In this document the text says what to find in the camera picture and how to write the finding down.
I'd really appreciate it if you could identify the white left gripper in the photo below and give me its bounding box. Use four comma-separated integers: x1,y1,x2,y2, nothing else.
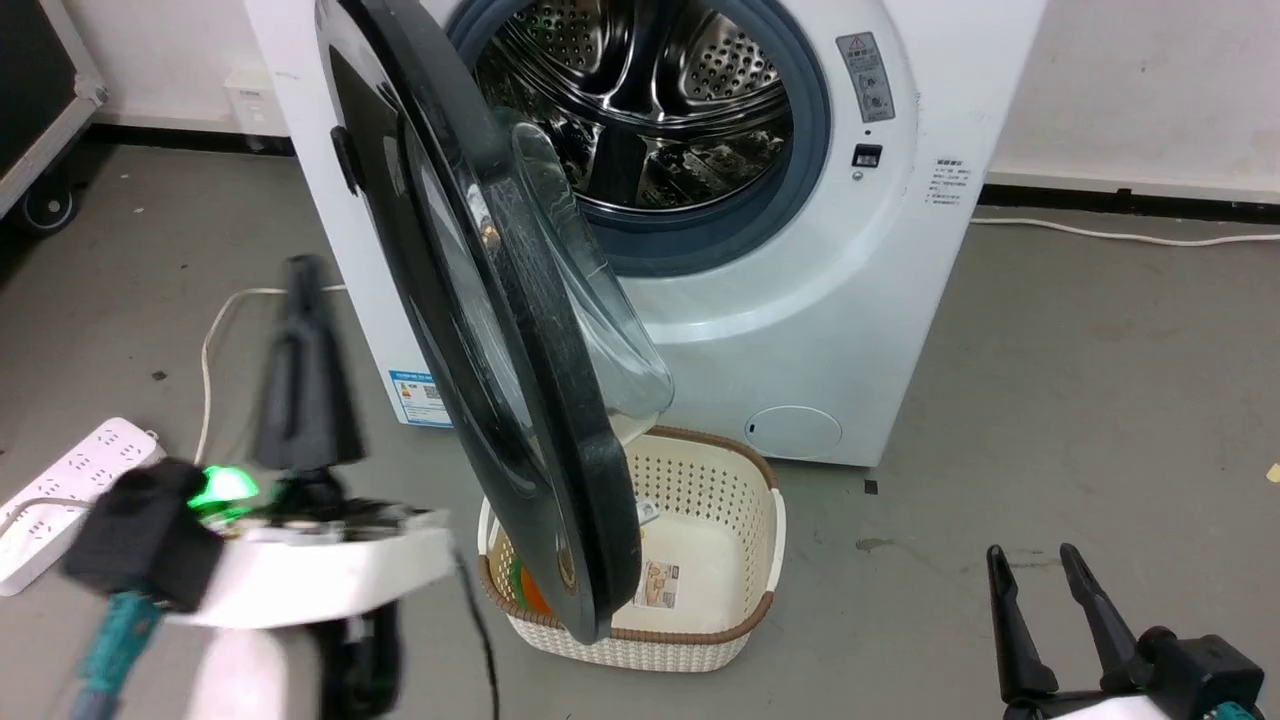
165,254,458,631

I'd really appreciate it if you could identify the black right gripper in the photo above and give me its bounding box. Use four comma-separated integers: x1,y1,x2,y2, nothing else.
986,542,1267,720

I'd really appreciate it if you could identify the black round washer door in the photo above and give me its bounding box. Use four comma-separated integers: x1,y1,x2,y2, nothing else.
314,0,675,646

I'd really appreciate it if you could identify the white front-load washing machine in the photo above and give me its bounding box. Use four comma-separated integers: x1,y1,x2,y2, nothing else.
243,0,1048,469

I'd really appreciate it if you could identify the blue energy label sticker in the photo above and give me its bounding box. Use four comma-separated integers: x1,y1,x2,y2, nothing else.
388,370,453,429

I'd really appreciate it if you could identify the white power strip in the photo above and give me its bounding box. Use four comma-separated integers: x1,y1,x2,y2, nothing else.
0,417,167,598

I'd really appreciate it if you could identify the orange item in basket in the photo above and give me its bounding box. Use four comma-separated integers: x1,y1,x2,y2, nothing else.
508,560,551,616

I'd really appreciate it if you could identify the round white filter cover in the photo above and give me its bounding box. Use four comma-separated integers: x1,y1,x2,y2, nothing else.
744,405,844,462

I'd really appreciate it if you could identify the cream laundry basket brown rim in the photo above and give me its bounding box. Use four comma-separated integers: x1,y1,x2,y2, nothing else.
477,425,787,673

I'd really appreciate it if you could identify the paper label in basket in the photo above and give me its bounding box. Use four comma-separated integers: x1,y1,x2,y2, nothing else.
632,560,681,611

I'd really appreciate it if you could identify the black flight case with wheel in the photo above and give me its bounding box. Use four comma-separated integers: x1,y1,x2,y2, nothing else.
0,0,109,239

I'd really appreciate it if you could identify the grey warning sticker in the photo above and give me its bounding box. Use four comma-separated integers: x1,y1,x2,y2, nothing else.
836,32,897,125

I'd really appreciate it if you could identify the white cable on floor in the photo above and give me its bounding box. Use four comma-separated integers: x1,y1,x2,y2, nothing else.
193,284,348,466

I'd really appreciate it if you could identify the thin black left gripper cable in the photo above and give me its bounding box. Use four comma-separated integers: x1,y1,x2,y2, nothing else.
450,545,501,720

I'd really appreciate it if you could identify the white wall outlet box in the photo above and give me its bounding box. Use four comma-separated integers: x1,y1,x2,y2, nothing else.
223,66,273,138

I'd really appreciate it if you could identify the teal left arm cable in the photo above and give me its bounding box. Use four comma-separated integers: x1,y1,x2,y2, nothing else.
68,590,163,720

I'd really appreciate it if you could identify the long white floor cable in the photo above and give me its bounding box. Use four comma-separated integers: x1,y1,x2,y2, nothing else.
969,215,1280,248

